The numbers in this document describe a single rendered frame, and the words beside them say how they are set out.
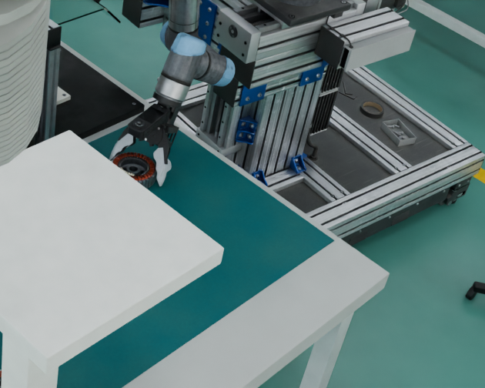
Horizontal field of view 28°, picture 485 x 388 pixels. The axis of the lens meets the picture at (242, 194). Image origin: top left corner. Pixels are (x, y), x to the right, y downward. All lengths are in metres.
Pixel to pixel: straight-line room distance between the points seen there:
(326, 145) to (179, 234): 2.05
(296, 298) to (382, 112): 1.74
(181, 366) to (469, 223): 2.01
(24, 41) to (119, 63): 3.28
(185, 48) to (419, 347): 1.39
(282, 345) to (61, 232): 0.68
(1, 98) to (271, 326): 1.22
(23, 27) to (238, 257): 1.41
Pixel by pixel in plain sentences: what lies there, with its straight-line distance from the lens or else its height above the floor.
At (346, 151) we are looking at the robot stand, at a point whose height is 0.21.
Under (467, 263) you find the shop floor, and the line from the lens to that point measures 3.56.
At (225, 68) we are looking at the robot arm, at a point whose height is 0.98.
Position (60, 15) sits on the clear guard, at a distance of 2.29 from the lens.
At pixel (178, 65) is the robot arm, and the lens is 2.26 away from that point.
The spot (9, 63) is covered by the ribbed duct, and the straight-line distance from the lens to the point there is 0.86.
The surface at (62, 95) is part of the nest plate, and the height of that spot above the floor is 0.78.
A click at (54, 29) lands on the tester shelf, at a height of 1.11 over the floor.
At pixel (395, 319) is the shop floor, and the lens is 3.24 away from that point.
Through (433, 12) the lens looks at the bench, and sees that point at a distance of 4.66.
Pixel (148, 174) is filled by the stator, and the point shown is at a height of 0.79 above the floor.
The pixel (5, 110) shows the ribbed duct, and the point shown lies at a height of 1.66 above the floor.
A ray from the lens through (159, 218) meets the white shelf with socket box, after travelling 1.53.
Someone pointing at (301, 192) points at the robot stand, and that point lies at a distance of 3.27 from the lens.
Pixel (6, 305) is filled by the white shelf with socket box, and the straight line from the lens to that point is 1.38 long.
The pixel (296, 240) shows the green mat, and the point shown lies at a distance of 2.25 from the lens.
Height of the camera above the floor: 2.22
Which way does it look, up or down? 39 degrees down
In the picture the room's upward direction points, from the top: 13 degrees clockwise
